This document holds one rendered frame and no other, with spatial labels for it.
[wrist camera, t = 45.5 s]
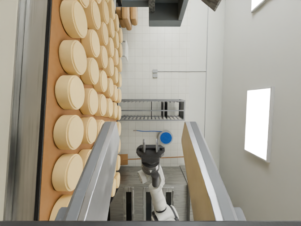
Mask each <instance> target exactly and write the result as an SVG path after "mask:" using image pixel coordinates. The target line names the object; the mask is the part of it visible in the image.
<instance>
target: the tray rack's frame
mask: <svg viewBox="0 0 301 226"><path fill-rule="evenodd" d="M121 101H179V110H121V111H179V116H180V117H181V118H182V119H183V120H173V119H172V120H170V119H168V120H167V119H164V120H163V119H160V120H159V119H156V120H155V119H152V120H151V119H148V120H147V119H145V120H143V119H141V120H139V119H137V120H135V119H133V120H132V119H129V120H128V119H125V120H124V119H121V120H117V121H185V100H181V99H179V100H121ZM180 101H183V103H182V102H180Z"/></svg>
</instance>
